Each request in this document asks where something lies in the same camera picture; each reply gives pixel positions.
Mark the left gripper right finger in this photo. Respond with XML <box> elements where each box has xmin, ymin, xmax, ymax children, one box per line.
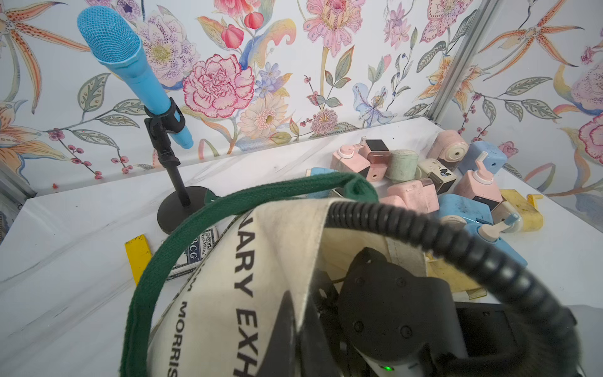
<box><xmin>299</xmin><ymin>303</ymin><xmax>340</xmax><ymax>377</ymax></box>

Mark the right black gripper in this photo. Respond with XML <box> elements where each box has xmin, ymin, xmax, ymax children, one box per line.
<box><xmin>312</xmin><ymin>248</ymin><xmax>468</xmax><ymax>376</ymax></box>

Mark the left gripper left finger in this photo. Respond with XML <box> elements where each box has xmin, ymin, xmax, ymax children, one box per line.
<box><xmin>256</xmin><ymin>292</ymin><xmax>297</xmax><ymax>377</ymax></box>

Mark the cream green tote bag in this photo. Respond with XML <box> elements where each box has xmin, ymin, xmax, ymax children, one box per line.
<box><xmin>119</xmin><ymin>173</ymin><xmax>430</xmax><ymax>376</ymax></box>

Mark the blue round-front pencil sharpener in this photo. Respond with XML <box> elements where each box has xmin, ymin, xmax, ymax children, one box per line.
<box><xmin>434</xmin><ymin>193</ymin><xmax>494</xmax><ymax>228</ymax></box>

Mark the pink square pencil sharpener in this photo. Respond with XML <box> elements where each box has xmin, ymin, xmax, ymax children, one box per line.
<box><xmin>379</xmin><ymin>178</ymin><xmax>440</xmax><ymax>214</ymax></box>

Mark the blue lever pencil sharpener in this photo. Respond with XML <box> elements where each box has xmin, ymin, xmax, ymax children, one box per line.
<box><xmin>463</xmin><ymin>214</ymin><xmax>528</xmax><ymax>266</ymax></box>

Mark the light blue pencil sharpener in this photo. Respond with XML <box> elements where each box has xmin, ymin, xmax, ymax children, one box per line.
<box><xmin>305</xmin><ymin>167</ymin><xmax>340</xmax><ymax>199</ymax></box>

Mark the cream pencil sharpener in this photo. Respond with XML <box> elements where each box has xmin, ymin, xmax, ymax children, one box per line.
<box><xmin>416</xmin><ymin>159</ymin><xmax>458</xmax><ymax>195</ymax></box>

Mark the pink lever pencil sharpener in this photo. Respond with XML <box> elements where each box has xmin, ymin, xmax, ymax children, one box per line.
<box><xmin>453</xmin><ymin>152</ymin><xmax>503</xmax><ymax>211</ymax></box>

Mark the small pink pencil sharpener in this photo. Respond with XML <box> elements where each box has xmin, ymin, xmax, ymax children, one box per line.
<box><xmin>359</xmin><ymin>137</ymin><xmax>391</xmax><ymax>182</ymax></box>

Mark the yellow crank pencil sharpener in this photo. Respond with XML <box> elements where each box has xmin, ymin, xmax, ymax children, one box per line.
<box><xmin>492</xmin><ymin>188</ymin><xmax>544</xmax><ymax>233</ymax></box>

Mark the pink round pencil sharpener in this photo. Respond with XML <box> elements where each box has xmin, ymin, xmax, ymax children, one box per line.
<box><xmin>427</xmin><ymin>130</ymin><xmax>469</xmax><ymax>166</ymax></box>

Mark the blue cube pencil sharpener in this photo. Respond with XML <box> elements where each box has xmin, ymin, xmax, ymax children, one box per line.
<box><xmin>458</xmin><ymin>140</ymin><xmax>509</xmax><ymax>176</ymax></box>

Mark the mint green pencil sharpener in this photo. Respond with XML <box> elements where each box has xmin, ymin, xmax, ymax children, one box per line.
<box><xmin>386</xmin><ymin>149</ymin><xmax>419</xmax><ymax>184</ymax></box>

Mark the large pink pencil sharpener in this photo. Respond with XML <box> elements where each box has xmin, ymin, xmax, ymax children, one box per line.
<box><xmin>330</xmin><ymin>144</ymin><xmax>371</xmax><ymax>178</ymax></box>

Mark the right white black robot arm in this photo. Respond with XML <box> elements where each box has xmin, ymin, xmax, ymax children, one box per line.
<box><xmin>313</xmin><ymin>248</ymin><xmax>526</xmax><ymax>376</ymax></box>

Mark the blue playing card box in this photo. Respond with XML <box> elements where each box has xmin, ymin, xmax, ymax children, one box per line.
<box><xmin>167</xmin><ymin>226</ymin><xmax>219</xmax><ymax>281</ymax></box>

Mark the yellow rectangular block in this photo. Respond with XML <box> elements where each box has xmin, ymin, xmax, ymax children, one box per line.
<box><xmin>124</xmin><ymin>235</ymin><xmax>153</xmax><ymax>285</ymax></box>

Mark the black microphone stand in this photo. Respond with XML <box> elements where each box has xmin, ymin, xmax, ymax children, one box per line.
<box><xmin>144</xmin><ymin>101</ymin><xmax>218</xmax><ymax>234</ymax></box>

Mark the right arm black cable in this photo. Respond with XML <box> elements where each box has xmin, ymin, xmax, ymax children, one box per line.
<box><xmin>324</xmin><ymin>200</ymin><xmax>580</xmax><ymax>377</ymax></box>

